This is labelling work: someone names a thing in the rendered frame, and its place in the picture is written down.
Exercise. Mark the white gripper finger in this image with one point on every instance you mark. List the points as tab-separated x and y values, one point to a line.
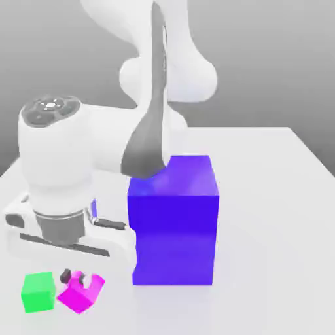
85	282
65	276

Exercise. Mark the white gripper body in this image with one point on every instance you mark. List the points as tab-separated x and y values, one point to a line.
115	243

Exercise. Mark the small magenta cube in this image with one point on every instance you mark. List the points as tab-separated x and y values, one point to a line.
78	298

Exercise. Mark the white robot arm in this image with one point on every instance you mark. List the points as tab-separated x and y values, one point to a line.
60	157

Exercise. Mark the small green cube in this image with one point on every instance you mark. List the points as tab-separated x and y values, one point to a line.
38	294

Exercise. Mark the large blue box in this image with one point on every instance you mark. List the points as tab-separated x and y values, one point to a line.
172	235

